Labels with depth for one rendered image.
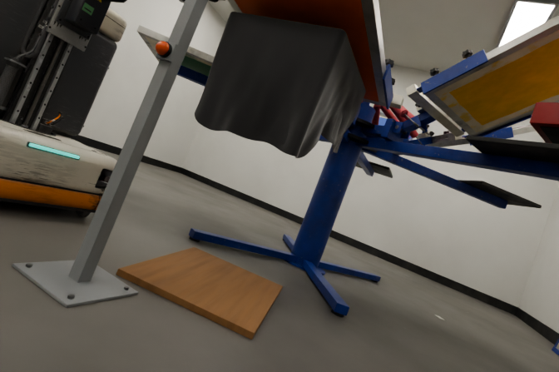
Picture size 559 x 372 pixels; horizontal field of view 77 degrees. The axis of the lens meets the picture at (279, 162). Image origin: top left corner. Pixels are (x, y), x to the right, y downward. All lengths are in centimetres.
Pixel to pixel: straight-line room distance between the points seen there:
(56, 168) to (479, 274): 517
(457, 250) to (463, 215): 50
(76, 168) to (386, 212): 473
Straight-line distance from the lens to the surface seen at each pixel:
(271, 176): 617
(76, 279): 108
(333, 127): 135
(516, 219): 577
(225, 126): 120
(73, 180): 157
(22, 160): 147
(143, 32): 225
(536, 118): 170
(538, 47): 189
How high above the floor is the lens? 42
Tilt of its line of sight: 4 degrees up
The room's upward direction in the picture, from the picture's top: 21 degrees clockwise
